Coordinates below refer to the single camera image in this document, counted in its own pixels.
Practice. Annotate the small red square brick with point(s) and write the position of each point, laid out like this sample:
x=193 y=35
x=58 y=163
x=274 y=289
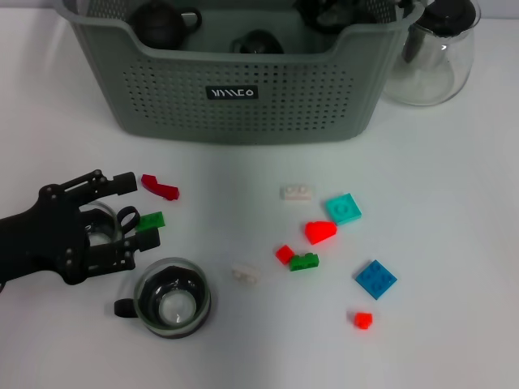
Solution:
x=285 y=254

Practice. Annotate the blue square plate brick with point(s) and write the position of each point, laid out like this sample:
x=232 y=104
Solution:
x=376 y=279

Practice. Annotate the grey perforated storage bin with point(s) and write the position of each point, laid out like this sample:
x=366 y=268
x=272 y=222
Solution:
x=182 y=105

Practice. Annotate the white two-stud brick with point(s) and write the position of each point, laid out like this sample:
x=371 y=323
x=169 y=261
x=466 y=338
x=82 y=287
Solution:
x=298 y=193

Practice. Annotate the green two-stud brick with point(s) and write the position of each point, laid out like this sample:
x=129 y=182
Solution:
x=304 y=262

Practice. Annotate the white flat plate brick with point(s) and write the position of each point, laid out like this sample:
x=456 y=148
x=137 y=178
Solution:
x=246 y=275

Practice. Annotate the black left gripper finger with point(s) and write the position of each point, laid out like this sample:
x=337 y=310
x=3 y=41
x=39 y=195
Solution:
x=121 y=183
x=146 y=241

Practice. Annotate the small orange-red notched brick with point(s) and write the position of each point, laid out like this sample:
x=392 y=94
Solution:
x=363 y=320

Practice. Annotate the teal square plate brick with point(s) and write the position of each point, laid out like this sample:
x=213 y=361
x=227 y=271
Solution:
x=344 y=209

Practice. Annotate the dark brown clay teapot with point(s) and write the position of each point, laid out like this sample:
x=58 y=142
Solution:
x=158 y=24

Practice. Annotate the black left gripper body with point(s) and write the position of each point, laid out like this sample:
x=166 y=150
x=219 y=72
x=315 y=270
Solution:
x=44 y=239

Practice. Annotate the green sloped brick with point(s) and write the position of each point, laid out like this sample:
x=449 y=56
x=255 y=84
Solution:
x=151 y=219

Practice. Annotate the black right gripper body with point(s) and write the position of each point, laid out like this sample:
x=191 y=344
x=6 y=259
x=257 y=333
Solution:
x=324 y=4

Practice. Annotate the glass carafe black lid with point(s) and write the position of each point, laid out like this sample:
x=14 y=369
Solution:
x=430 y=77

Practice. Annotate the large orange-red sloped brick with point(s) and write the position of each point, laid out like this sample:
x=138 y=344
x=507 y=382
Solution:
x=320 y=232

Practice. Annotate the dark red curved brick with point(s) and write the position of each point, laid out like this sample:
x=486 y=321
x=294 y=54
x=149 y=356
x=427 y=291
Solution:
x=160 y=188

